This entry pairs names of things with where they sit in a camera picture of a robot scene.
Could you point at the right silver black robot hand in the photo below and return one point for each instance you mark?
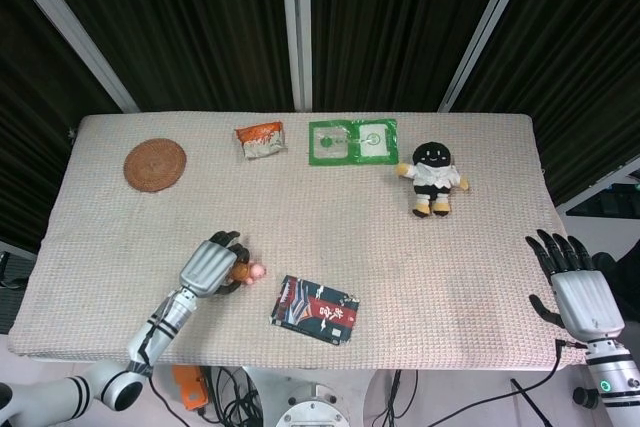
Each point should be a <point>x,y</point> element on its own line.
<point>585,302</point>

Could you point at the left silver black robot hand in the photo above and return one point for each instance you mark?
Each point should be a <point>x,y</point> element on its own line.
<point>205,267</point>

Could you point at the small orange pink toy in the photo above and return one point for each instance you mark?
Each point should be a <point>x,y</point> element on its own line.
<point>255,272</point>

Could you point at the round silver robot base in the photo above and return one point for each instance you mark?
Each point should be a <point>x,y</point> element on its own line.
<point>310,412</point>

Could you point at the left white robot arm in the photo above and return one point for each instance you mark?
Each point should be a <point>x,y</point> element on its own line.
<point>160,322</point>

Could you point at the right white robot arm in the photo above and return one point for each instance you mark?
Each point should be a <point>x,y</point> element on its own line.
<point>610,382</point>

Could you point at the round woven rattan coaster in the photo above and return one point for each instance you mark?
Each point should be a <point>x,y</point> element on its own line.
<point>155,165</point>

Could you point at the orange plastic device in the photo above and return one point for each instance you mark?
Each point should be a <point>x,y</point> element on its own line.
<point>190,387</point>

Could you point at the dark blue snack packet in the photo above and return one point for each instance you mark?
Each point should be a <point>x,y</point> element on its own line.
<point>320,312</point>

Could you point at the orange silver snack bag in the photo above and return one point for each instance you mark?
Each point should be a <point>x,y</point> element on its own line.
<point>262,142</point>

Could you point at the beige waffle weave tablecloth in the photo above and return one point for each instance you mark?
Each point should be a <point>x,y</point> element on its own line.
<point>350,232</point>

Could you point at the green clear plastic pouch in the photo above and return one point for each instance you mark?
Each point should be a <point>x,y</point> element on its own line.
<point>355,144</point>

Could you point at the black plush doll white shirt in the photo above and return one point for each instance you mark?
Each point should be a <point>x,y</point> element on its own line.
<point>432,177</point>

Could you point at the black pleated curtain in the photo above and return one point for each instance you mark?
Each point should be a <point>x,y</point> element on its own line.
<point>200,22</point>

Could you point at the white metal frame post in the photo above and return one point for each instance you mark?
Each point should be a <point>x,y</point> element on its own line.
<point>76,37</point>
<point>486,27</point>
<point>297,27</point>

